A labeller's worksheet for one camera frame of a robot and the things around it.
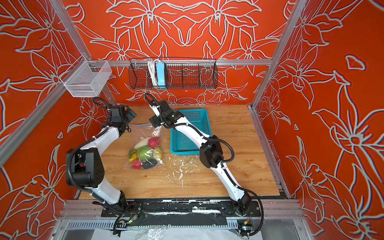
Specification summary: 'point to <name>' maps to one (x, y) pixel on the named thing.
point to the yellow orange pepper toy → (133, 157)
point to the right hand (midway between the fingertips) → (154, 114)
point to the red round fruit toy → (154, 142)
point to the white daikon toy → (142, 143)
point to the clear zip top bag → (139, 132)
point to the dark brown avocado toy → (149, 163)
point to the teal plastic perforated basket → (181, 143)
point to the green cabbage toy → (145, 153)
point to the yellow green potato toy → (157, 152)
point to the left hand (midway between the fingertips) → (126, 113)
